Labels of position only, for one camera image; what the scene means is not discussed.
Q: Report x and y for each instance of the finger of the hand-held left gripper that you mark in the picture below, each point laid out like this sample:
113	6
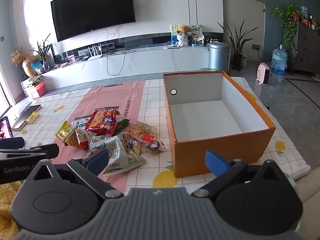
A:
12	143
48	151

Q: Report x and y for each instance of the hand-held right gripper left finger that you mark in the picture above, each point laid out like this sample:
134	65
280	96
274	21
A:
98	159

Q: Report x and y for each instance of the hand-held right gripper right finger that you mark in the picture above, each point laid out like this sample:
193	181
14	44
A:
216	162

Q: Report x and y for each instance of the orange cardboard box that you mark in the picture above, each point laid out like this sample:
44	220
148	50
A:
225	150

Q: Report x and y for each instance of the pile of assorted snack packets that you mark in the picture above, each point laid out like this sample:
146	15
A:
120	152

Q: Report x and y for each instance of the red noodle snack bag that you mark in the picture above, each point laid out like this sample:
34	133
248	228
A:
102	122

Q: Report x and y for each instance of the tablet screen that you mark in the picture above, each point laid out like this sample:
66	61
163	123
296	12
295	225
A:
4	127

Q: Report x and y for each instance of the dark flat board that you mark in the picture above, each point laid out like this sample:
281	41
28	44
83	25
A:
23	117

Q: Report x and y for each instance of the yellow shaggy rug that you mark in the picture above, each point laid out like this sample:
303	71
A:
7	205

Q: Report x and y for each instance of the yellow packet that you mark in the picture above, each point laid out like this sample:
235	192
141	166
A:
32	117

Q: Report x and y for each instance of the red box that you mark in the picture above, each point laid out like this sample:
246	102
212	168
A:
38	90

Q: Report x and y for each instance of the pink cloth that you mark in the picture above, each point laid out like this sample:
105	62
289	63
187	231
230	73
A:
110	97

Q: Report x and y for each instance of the stack of books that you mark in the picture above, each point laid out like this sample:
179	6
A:
35	80

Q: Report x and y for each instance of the yellow ceramic vase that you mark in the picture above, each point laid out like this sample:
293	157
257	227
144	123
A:
28	67

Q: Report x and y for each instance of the dried flower bunch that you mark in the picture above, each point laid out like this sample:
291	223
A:
17	56

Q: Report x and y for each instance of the clear plastic chair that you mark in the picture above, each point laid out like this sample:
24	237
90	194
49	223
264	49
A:
208	69

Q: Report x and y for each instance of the pink card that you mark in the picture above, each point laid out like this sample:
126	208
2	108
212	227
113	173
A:
71	58

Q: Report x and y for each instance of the green plant in glass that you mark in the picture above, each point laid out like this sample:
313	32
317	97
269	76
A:
44	52

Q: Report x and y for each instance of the pink space heater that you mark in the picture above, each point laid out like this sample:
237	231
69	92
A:
264	73

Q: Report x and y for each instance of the white router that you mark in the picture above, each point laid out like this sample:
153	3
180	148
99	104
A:
95	57

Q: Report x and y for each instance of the tall leafy potted plant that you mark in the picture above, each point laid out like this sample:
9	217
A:
237	60

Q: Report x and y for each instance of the silver trash can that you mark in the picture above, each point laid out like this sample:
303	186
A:
218	56

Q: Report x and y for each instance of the white marble television console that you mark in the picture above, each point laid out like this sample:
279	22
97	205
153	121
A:
150	62

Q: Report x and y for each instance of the small blue box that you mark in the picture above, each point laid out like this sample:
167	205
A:
197	44

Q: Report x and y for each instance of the blue water jug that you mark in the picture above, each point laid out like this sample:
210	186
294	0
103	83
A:
278	60

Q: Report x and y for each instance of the row of dark bottles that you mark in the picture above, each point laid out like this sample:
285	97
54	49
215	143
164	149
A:
210	40

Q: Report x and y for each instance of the flat white device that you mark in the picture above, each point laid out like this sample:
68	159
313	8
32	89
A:
173	46

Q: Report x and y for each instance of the round painted fan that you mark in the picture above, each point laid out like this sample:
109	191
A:
195	29

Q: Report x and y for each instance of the brown teddy bear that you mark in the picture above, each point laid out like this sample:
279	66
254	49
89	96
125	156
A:
182	29

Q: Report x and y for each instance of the green picture card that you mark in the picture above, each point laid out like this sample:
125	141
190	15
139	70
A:
174	30

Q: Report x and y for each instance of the dark grey cabinet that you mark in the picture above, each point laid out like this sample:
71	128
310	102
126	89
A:
306	50

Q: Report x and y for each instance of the black flat television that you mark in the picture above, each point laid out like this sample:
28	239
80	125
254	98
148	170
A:
92	7

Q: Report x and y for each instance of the trailing green vine plant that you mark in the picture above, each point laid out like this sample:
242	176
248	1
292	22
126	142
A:
290	22

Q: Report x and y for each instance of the row of small boxes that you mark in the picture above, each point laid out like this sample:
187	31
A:
310	20

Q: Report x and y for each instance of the wall socket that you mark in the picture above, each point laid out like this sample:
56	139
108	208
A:
255	47

